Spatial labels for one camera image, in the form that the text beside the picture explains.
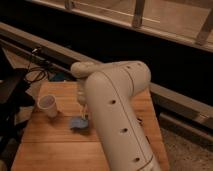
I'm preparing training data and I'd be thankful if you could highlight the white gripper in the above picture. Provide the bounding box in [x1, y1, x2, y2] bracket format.
[77, 79, 89, 118]

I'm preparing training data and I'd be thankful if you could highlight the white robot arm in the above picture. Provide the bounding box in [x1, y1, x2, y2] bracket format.
[71, 61, 161, 171]

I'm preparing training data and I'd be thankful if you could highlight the white paper cup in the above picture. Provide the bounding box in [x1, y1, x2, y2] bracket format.
[37, 95, 58, 118]

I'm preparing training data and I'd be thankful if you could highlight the black device at left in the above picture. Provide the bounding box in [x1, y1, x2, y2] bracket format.
[0, 68, 29, 107]

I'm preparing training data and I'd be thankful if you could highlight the black cable bundle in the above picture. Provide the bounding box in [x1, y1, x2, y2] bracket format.
[23, 46, 56, 85]

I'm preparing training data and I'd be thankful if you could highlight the metal rail beam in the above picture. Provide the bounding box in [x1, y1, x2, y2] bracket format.
[0, 23, 213, 130]

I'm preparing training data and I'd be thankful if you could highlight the wooden railing frame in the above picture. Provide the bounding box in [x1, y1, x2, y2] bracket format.
[28, 0, 213, 53]

